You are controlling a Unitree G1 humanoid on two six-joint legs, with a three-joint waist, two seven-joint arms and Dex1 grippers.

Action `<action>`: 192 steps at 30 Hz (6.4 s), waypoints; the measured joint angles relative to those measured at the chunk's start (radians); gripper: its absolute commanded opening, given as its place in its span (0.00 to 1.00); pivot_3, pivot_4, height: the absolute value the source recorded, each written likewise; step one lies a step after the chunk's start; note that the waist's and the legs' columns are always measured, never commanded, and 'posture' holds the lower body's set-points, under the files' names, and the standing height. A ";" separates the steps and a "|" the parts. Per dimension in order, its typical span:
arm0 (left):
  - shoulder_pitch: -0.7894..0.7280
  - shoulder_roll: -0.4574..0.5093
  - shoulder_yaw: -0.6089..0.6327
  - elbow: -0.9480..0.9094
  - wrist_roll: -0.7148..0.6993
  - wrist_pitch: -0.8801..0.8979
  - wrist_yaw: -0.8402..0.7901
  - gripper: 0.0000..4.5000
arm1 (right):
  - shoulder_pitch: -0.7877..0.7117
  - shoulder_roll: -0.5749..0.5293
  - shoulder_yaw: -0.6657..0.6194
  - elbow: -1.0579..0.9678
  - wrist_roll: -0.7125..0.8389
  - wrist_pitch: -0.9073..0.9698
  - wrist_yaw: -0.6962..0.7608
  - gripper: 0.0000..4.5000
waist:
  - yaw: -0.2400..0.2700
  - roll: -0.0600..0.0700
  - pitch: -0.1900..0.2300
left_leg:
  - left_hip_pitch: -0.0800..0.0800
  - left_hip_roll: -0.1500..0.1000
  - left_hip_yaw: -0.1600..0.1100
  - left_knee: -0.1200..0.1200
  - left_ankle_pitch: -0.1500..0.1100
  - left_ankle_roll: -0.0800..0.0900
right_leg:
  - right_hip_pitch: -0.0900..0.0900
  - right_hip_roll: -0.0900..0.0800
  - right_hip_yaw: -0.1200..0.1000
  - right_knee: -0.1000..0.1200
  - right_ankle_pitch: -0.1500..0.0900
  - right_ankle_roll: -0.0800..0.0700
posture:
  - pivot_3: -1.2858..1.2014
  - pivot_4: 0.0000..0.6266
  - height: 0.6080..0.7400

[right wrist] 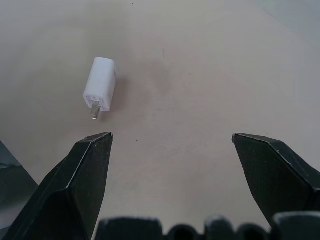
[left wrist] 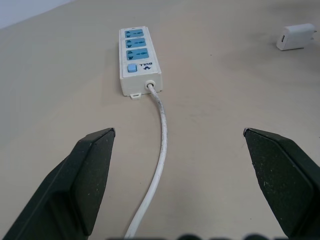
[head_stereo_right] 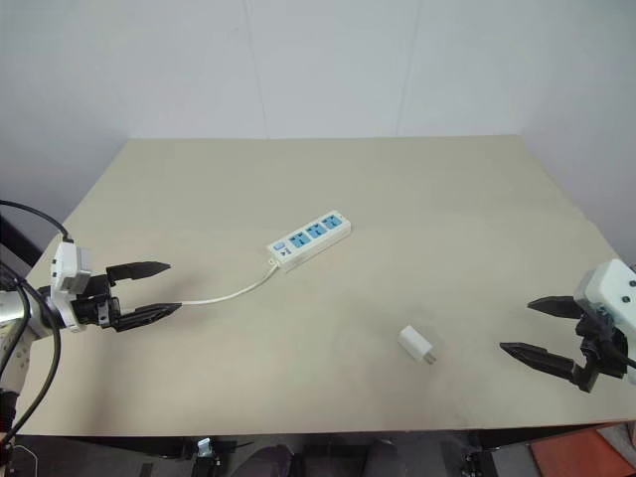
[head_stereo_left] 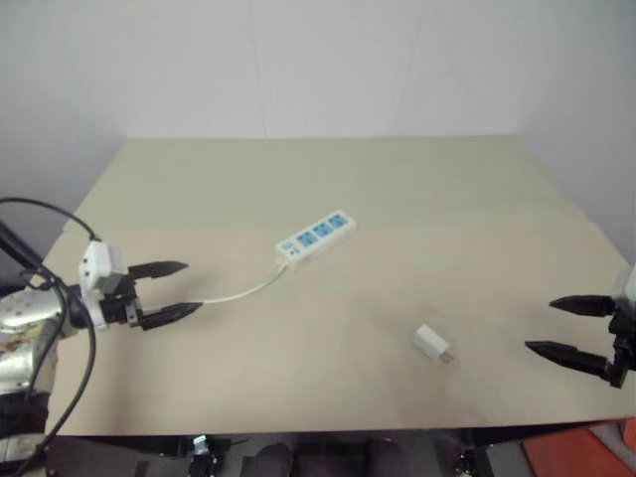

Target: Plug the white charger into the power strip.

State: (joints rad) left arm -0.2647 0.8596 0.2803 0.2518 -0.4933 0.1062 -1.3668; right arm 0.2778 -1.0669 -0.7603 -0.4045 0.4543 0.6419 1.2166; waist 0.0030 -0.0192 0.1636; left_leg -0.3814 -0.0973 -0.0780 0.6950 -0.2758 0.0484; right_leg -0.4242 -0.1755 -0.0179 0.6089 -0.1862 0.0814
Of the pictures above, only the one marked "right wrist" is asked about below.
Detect white USB wall charger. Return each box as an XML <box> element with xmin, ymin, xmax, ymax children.
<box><xmin>82</xmin><ymin>56</ymin><xmax>117</xmax><ymax>121</ymax></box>

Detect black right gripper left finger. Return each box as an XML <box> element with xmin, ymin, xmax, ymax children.
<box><xmin>1</xmin><ymin>132</ymin><xmax>114</xmax><ymax>240</ymax></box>

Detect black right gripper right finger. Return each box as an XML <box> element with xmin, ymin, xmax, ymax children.
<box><xmin>231</xmin><ymin>132</ymin><xmax>320</xmax><ymax>223</ymax></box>

